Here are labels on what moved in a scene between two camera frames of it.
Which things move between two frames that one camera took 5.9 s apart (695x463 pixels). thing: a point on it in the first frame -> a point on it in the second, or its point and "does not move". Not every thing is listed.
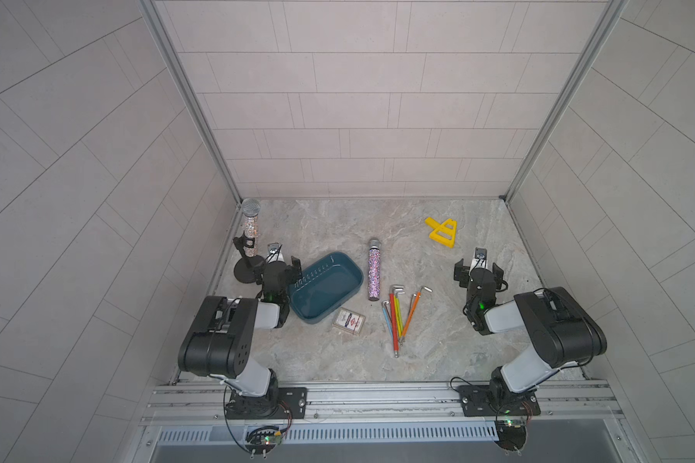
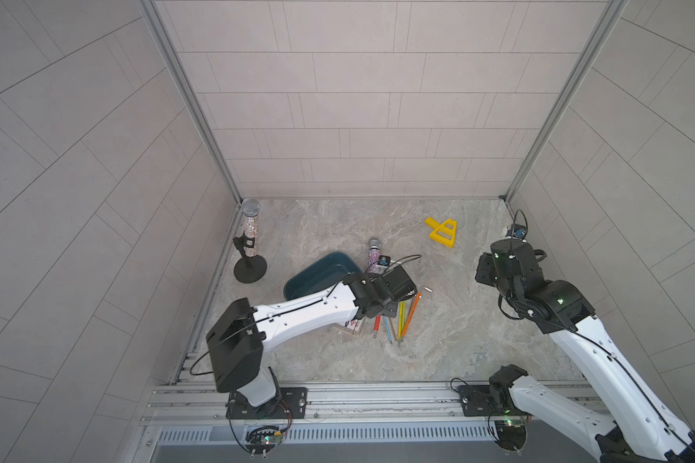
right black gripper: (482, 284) -> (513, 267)
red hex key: (392, 289) -> (376, 325)
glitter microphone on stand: (251, 208) does not move
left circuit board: (263, 440) does not move
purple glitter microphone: (375, 270) does not move
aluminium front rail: (563, 404) does not move
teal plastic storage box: (325, 283) does not move
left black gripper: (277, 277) -> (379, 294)
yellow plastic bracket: (444, 232) does not move
